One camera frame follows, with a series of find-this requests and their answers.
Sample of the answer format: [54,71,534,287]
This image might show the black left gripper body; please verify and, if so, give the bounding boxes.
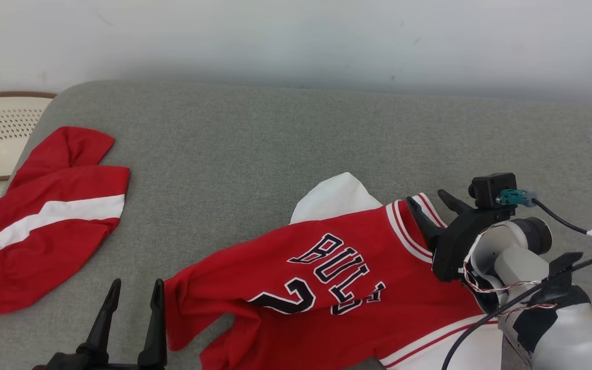
[31,349,166,370]

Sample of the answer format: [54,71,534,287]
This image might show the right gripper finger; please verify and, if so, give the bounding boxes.
[437,189,474,216]
[406,197,446,252]

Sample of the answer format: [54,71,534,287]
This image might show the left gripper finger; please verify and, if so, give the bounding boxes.
[90,279,122,355]
[138,279,168,367]

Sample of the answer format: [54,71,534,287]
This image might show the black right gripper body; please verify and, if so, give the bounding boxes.
[432,206,515,284]

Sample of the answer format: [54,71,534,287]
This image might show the red shorts with white stripe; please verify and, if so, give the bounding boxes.
[0,126,131,315]

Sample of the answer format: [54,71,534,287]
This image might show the red Bulls basketball jersey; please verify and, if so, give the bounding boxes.
[164,172,505,370]

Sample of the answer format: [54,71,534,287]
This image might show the red white twisted wire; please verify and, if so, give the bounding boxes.
[463,260,558,312]

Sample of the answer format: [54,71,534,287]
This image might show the teal right camera connector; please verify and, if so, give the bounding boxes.
[499,189,538,208]

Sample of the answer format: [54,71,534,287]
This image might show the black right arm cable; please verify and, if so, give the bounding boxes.
[441,198,592,370]

